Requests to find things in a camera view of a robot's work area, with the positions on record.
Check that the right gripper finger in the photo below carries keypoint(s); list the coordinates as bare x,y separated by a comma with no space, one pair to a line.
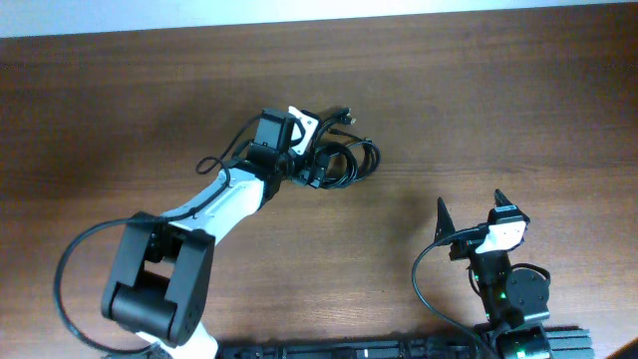
501,201
445,226

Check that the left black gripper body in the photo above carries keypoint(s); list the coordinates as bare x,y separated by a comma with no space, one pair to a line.
288,162

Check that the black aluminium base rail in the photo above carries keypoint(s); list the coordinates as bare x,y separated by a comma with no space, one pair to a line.
399,348

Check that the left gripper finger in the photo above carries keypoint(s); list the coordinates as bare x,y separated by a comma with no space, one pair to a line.
303,173
326,158

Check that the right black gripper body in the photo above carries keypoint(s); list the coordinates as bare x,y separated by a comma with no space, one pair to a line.
466,250

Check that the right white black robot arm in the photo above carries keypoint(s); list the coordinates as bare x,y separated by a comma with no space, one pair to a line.
514,296

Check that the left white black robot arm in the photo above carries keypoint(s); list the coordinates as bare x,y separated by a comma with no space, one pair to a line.
159,282

